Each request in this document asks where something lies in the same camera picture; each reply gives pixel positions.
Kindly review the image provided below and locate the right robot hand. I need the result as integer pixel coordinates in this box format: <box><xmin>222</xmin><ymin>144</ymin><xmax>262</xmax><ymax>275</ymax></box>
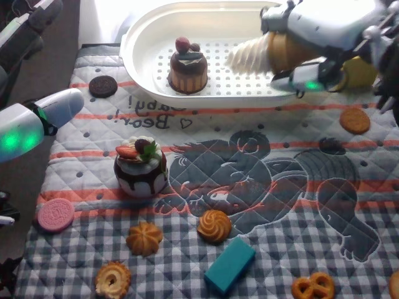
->
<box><xmin>260</xmin><ymin>0</ymin><xmax>385</xmax><ymax>98</ymax></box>

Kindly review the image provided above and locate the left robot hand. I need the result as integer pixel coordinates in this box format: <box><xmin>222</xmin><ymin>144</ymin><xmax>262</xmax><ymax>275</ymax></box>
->
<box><xmin>0</xmin><ymin>0</ymin><xmax>85</xmax><ymax>164</ymax></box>

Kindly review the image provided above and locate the toy ice cream cone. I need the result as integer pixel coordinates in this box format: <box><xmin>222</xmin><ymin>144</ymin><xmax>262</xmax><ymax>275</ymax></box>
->
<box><xmin>224</xmin><ymin>31</ymin><xmax>327</xmax><ymax>76</ymax></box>

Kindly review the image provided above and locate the white cake with strawberry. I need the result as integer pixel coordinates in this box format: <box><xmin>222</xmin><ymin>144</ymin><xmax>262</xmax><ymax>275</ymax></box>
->
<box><xmin>113</xmin><ymin>136</ymin><xmax>170</xmax><ymax>197</ymax></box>

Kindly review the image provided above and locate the brown chocolate caramel cake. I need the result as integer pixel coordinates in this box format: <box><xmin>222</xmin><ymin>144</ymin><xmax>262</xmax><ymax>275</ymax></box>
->
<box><xmin>167</xmin><ymin>36</ymin><xmax>209</xmax><ymax>94</ymax></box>

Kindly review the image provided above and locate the white perforated oval tray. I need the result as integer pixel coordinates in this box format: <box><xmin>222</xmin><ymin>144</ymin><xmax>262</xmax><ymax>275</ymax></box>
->
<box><xmin>119</xmin><ymin>1</ymin><xmax>312</xmax><ymax>110</ymax></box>

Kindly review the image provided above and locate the yellow block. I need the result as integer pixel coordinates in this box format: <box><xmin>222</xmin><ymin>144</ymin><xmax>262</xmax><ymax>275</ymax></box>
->
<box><xmin>338</xmin><ymin>55</ymin><xmax>380</xmax><ymax>90</ymax></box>

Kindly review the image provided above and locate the pink sandwich cookie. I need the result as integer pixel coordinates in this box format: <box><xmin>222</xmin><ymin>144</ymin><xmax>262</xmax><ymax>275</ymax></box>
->
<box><xmin>37</xmin><ymin>198</ymin><xmax>76</xmax><ymax>234</ymax></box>

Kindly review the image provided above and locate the black sandwich cookie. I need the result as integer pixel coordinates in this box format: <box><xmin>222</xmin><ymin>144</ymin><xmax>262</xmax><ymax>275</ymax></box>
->
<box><xmin>89</xmin><ymin>75</ymin><xmax>118</xmax><ymax>99</ymax></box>

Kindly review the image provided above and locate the round orange biscuit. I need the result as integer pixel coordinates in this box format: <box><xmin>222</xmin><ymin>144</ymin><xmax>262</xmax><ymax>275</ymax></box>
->
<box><xmin>339</xmin><ymin>108</ymin><xmax>372</xmax><ymax>135</ymax></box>

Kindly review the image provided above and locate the flower shaped butter cookie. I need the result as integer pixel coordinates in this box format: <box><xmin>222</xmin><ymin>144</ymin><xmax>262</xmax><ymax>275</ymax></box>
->
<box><xmin>125</xmin><ymin>221</ymin><xmax>164</xmax><ymax>257</ymax></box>

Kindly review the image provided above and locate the grey bear print quilt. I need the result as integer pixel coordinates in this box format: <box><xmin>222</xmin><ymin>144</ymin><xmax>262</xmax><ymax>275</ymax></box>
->
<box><xmin>14</xmin><ymin>43</ymin><xmax>399</xmax><ymax>299</ymax></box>

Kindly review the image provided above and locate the swirl butter cookie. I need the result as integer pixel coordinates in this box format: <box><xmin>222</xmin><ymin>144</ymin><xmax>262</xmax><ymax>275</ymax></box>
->
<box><xmin>196</xmin><ymin>209</ymin><xmax>233</xmax><ymax>245</ymax></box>

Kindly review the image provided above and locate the teal rectangular block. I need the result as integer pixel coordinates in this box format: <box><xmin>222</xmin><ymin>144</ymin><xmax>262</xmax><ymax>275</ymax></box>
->
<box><xmin>204</xmin><ymin>236</ymin><xmax>257</xmax><ymax>296</ymax></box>

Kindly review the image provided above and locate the pretzel cookie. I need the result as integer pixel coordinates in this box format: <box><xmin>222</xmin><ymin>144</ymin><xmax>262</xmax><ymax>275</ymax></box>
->
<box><xmin>291</xmin><ymin>272</ymin><xmax>336</xmax><ymax>299</ymax></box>

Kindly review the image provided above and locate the orange cookie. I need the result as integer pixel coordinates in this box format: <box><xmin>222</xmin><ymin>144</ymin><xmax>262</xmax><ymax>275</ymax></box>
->
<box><xmin>388</xmin><ymin>270</ymin><xmax>399</xmax><ymax>299</ymax></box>

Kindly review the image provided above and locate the ring butter cookie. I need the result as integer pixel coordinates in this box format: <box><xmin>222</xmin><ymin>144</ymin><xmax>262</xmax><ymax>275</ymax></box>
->
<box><xmin>94</xmin><ymin>260</ymin><xmax>132</xmax><ymax>298</ymax></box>

